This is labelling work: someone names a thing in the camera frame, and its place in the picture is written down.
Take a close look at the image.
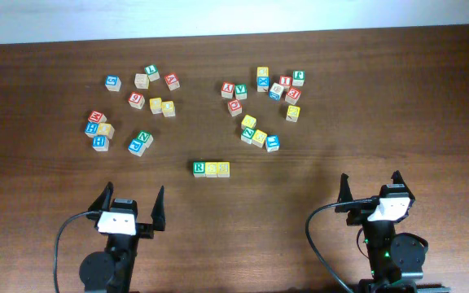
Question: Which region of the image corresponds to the yellow W wooden block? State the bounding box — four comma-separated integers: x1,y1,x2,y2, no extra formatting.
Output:
241,115,256,129

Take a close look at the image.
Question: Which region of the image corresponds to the blue 5 wooden block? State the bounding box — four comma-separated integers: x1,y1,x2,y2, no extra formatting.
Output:
105,75,121,92

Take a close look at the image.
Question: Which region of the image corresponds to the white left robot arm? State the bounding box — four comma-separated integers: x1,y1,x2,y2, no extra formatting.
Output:
79,182,166,293

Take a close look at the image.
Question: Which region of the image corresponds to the blue U wooden block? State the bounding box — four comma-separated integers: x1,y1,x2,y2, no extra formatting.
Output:
265,135,280,152

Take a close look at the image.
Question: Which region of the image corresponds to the green L wooden block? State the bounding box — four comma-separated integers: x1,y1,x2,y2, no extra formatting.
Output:
144,64,160,81

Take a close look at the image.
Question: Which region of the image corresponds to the yellow G wooden block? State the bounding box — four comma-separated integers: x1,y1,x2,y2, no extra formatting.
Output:
252,129,267,148

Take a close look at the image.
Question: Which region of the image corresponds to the green R wooden block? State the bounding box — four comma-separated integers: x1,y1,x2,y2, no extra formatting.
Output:
192,161,206,177

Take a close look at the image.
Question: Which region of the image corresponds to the green N wooden block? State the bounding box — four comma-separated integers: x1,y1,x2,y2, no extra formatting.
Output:
136,130,154,148

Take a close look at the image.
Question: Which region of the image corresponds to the red M wooden block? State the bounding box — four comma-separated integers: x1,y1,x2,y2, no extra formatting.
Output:
88,111,107,124

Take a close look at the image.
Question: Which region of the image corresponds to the green J wooden block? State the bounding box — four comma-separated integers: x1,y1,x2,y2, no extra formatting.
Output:
292,71,305,86

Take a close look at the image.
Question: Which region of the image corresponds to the green V wooden block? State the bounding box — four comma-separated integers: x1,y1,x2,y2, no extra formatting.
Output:
234,84,248,100

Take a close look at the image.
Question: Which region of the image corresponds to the red 6 wooden block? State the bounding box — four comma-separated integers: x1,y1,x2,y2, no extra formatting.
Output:
128,92,145,110

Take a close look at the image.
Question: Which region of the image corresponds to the blue H wooden block front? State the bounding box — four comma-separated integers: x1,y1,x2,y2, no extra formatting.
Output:
92,135,109,151

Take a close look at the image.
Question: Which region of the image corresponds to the yellow O block 2 side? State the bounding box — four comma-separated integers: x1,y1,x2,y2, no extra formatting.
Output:
161,101,176,117

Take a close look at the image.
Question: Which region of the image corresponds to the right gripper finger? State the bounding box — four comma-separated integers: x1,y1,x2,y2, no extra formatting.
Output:
337,173,353,203
391,170,408,190

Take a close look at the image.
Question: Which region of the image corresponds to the yellow top stacked block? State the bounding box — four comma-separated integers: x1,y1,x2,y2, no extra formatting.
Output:
256,67,270,77

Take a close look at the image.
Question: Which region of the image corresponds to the red E wooden block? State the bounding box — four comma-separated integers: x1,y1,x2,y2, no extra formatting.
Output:
285,87,301,105

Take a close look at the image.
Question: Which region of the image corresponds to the red I wooden block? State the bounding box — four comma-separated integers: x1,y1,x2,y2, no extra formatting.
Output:
278,76,292,90

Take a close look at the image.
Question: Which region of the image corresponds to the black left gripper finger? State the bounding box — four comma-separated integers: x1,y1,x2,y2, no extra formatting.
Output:
88,181,114,212
151,186,166,225

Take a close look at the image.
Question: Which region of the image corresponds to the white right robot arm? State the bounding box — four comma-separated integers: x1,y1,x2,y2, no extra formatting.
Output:
305,171,451,292

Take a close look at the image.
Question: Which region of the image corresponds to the blue H wooden block back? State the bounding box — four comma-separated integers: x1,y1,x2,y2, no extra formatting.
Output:
84,122,99,138

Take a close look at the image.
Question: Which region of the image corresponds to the plain picture wooden block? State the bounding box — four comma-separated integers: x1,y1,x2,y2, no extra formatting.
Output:
134,73,150,90

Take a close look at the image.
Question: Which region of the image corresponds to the yellow wooden block X side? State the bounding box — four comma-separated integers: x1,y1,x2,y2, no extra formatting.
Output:
149,98,162,115

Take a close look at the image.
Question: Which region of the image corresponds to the blue h wooden block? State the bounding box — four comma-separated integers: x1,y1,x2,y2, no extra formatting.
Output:
92,135,109,151
84,122,99,138

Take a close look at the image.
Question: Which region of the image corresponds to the yellow O wooden block left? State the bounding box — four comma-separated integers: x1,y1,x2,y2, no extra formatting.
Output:
97,123,115,139

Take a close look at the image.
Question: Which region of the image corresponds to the blue tilted wooden block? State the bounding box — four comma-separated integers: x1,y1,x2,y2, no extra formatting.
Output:
269,83,284,101

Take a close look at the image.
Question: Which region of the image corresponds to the blue X wooden block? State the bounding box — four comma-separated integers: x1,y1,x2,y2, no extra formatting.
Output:
256,77,270,92

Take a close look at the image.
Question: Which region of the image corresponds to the red Q wooden block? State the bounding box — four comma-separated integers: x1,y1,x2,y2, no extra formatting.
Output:
227,99,243,116

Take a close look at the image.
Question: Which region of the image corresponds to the red Y wooden block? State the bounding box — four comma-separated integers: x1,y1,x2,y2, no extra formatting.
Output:
221,82,235,98

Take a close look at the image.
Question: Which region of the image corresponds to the blue P wooden block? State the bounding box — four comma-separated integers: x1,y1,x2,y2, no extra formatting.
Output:
128,138,147,157

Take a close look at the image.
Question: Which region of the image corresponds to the green Z wooden block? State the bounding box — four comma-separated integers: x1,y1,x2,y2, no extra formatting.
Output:
241,127,256,144

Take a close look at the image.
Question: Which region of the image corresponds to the yellow S wooden block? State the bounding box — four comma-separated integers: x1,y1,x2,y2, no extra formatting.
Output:
205,162,218,177

